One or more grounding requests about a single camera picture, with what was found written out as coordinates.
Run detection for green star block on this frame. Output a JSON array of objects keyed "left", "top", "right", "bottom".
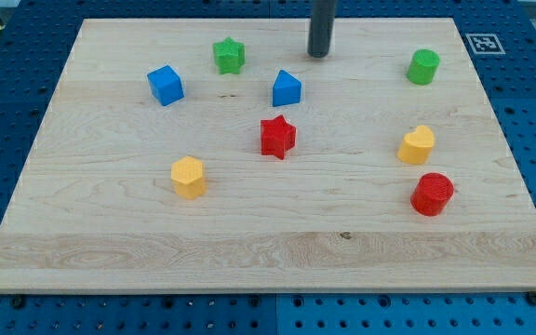
[{"left": 213, "top": 37, "right": 246, "bottom": 74}]

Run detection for red star block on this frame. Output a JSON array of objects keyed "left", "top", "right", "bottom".
[{"left": 261, "top": 114, "right": 296, "bottom": 160}]

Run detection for blue cube block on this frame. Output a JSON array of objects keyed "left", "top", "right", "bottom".
[{"left": 147, "top": 65, "right": 184, "bottom": 106}]

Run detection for green cylinder block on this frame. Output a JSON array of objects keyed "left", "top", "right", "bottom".
[{"left": 407, "top": 48, "right": 440, "bottom": 86}]

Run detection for blue triangular prism block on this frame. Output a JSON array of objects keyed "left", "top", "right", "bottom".
[{"left": 272, "top": 70, "right": 302, "bottom": 107}]

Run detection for white fiducial marker tag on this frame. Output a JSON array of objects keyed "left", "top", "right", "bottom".
[{"left": 465, "top": 33, "right": 505, "bottom": 55}]

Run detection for red cylinder block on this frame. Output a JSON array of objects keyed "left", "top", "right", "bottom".
[{"left": 410, "top": 172, "right": 454, "bottom": 217}]

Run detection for light wooden board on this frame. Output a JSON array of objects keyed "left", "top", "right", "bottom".
[{"left": 0, "top": 18, "right": 536, "bottom": 294}]

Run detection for yellow hexagon block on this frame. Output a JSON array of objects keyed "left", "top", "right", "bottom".
[{"left": 171, "top": 156, "right": 207, "bottom": 200}]

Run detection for yellow heart block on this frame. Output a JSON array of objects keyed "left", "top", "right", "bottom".
[{"left": 396, "top": 125, "right": 436, "bottom": 165}]

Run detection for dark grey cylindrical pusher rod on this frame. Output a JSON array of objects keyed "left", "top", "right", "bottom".
[{"left": 307, "top": 0, "right": 338, "bottom": 59}]

